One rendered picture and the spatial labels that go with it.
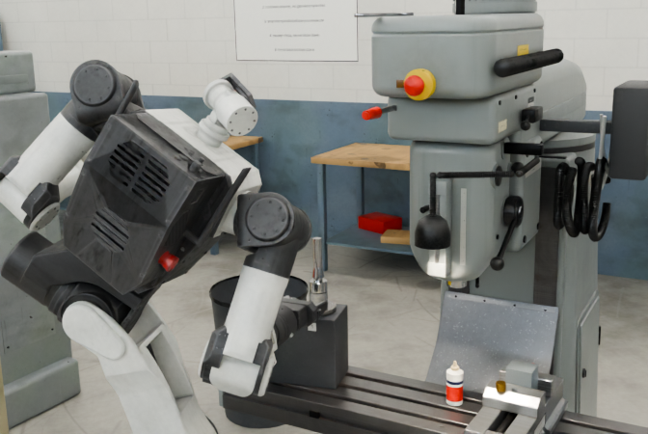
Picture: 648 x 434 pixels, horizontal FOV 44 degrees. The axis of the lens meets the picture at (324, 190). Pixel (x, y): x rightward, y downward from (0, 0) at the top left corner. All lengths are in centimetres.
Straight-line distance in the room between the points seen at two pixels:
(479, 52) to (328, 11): 515
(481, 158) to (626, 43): 429
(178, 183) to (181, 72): 618
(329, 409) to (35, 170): 90
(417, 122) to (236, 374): 63
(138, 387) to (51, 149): 50
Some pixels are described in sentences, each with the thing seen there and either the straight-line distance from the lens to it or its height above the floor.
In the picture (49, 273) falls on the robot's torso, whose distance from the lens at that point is 168.
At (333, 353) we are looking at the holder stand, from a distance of 205.
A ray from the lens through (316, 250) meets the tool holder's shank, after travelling 202.
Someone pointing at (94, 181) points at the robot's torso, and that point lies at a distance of 147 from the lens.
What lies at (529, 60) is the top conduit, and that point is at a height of 180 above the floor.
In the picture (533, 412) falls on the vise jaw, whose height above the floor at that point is 105.
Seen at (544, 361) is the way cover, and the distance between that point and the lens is 222.
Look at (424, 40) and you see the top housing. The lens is 158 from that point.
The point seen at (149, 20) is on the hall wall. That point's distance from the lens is 774.
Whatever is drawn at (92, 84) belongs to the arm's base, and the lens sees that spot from 158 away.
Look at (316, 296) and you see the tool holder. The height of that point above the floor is 120.
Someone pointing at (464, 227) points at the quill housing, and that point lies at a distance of 174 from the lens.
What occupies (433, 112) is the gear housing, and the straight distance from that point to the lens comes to 168.
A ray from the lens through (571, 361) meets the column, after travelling 232.
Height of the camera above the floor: 189
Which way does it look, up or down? 12 degrees down
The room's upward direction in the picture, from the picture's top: 1 degrees counter-clockwise
